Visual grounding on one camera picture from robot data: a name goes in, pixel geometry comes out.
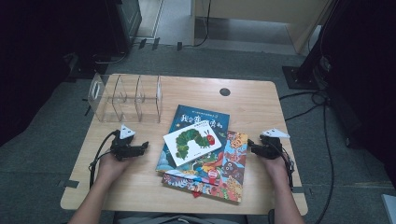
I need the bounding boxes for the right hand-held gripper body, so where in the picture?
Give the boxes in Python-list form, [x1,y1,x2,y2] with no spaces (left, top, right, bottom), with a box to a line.
[259,128,291,161]

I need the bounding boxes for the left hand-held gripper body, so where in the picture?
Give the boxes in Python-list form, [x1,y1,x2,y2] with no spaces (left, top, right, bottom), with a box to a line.
[110,124,137,161]

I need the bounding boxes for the red-spined colourful picture book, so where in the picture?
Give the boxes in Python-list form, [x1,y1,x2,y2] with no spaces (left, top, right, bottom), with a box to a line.
[161,130,249,203]

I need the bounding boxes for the clear acrylic book rack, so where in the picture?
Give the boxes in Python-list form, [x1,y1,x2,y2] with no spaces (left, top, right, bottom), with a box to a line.
[87,73,163,124]

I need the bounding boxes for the white caterpillar board book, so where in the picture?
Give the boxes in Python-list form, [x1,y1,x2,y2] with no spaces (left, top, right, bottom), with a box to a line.
[163,120,222,167]

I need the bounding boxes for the blue monster picture book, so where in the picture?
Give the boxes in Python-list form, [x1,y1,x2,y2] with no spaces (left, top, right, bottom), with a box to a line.
[155,104,231,185]

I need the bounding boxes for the person's right hand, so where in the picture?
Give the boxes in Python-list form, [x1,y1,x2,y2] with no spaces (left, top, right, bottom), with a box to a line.
[259,154,291,188]

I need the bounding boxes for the person's left hand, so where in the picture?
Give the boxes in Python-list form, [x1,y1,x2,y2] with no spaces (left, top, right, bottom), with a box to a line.
[97,152,135,188]

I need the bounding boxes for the person's grey clothing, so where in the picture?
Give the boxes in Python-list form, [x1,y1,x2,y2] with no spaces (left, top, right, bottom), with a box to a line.
[113,211,250,224]

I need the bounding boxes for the black metal stand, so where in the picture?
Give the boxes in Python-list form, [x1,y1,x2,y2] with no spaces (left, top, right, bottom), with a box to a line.
[282,0,347,91]

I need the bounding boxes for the dark curtain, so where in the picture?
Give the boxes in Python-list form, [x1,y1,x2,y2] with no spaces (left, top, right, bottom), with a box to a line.
[0,0,108,147]
[320,0,396,188]

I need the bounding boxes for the white box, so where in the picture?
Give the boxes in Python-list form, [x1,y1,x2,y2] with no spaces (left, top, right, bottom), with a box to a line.
[381,194,396,224]

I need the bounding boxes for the beige wooden cabinet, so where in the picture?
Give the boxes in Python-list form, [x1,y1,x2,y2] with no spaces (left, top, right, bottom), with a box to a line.
[194,0,331,54]

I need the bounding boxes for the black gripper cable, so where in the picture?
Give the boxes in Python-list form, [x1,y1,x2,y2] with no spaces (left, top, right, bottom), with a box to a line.
[270,141,296,191]
[88,130,120,190]

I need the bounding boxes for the black floor cable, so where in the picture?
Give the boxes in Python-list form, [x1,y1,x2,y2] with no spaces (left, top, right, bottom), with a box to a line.
[278,89,328,101]
[314,99,335,224]
[284,102,326,122]
[94,50,130,65]

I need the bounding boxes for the black hanging cable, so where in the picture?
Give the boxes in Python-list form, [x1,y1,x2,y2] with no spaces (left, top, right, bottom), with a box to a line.
[183,0,213,49]

